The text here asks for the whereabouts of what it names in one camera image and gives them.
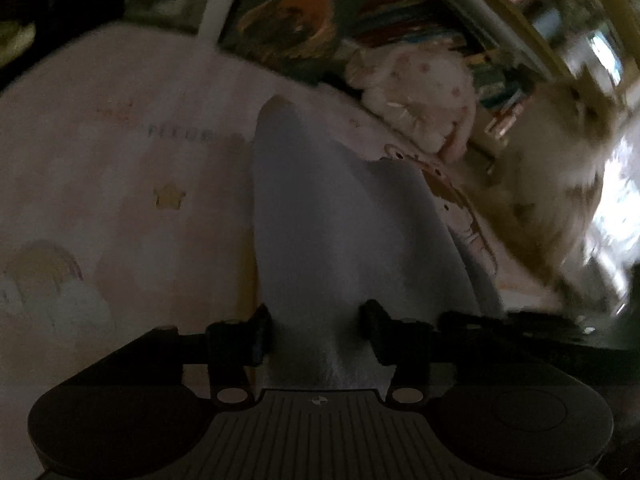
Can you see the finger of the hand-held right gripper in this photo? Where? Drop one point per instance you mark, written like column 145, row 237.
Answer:
column 550, row 330

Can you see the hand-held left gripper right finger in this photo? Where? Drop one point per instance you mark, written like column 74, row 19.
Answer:
column 374, row 330

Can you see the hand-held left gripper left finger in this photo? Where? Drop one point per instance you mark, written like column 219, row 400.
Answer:
column 260, row 340

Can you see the beige and blue sweatshirt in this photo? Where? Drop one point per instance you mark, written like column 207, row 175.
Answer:
column 325, row 240

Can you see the fluffy beige cat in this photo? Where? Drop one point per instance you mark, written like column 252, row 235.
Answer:
column 550, row 170

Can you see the pink cartoon printed mat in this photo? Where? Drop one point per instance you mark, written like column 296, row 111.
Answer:
column 125, row 200

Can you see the white plush bunny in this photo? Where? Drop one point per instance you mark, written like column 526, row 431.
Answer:
column 425, row 95

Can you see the row of books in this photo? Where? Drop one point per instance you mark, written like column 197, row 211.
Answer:
column 440, row 45

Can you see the orange cover book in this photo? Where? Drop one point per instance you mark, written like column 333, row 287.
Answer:
column 290, row 25

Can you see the white shelf post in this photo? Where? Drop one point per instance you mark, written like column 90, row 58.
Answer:
column 217, row 5

